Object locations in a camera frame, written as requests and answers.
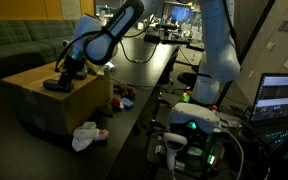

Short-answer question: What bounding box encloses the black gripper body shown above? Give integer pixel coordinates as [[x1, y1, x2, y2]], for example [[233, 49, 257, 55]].
[[58, 56, 85, 88]]

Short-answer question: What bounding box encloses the plaid green sofa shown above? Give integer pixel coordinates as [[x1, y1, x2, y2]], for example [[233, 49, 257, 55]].
[[0, 18, 82, 81]]

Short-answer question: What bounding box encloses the white VR controller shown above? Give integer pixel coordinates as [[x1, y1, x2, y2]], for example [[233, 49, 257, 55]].
[[163, 133, 187, 171]]

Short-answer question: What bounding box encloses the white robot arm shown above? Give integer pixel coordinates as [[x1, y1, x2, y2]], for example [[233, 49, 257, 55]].
[[59, 0, 240, 105]]

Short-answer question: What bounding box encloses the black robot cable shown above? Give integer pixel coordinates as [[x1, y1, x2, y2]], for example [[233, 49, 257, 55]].
[[53, 19, 162, 73]]

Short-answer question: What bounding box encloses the white VR headset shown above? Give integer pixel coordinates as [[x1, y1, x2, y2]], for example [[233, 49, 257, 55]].
[[169, 103, 219, 134]]

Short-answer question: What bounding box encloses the brown plush toy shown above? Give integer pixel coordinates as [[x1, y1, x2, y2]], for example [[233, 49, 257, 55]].
[[113, 84, 136, 99]]

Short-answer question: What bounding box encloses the red apple toy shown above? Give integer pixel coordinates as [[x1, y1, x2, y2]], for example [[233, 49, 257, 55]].
[[111, 98, 123, 112]]

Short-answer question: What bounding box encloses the open laptop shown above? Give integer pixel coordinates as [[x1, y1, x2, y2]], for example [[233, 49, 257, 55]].
[[248, 73, 288, 148]]

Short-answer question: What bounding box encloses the white tablet device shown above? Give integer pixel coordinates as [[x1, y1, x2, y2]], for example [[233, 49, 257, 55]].
[[105, 61, 117, 69]]

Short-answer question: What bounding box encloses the white plastic bag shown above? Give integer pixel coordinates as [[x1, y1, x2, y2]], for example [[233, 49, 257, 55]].
[[72, 122, 109, 152]]

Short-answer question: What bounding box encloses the black eyeglass case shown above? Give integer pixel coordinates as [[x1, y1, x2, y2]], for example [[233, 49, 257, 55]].
[[43, 79, 74, 93]]

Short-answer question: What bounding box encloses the large cardboard box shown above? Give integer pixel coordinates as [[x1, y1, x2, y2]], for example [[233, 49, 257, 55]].
[[1, 62, 110, 136]]

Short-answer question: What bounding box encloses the blue cloth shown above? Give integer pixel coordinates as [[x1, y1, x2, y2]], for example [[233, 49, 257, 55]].
[[121, 97, 134, 109]]

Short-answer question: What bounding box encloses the green toy vegetable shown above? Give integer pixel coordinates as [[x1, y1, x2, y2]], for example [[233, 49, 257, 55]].
[[98, 102, 113, 117]]

